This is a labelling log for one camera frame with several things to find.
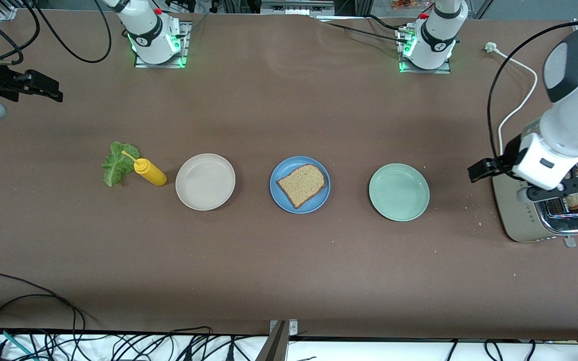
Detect green lettuce leaf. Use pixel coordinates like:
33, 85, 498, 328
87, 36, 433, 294
101, 141, 140, 188

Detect yellow squeeze bottle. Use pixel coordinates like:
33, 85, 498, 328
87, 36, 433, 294
121, 150, 168, 187

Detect green plate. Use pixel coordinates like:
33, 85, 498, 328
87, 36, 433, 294
368, 163, 430, 222

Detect cream white plate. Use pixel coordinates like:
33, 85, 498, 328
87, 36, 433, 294
175, 153, 236, 211

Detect blue plate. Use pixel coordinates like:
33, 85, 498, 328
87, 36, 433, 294
269, 156, 331, 215

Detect beige chrome toaster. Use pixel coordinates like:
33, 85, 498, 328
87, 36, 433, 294
492, 170, 578, 248

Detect grey metal box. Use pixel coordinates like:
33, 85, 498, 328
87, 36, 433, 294
260, 0, 336, 16

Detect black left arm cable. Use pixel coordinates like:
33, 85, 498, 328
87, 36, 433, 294
488, 0, 578, 173

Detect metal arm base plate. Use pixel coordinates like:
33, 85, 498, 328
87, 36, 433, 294
134, 21, 192, 69
398, 24, 453, 75

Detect white toaster power cable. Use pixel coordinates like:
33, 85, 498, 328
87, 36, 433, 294
485, 42, 539, 158

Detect thin black cable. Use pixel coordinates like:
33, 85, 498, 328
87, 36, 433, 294
314, 14, 412, 45

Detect tangled cables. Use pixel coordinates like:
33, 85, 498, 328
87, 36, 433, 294
0, 332, 578, 361

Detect teal cable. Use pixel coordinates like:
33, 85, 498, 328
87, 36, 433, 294
0, 328, 39, 361

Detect aluminium profile bracket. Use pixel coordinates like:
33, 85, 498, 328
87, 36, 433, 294
255, 319, 300, 361

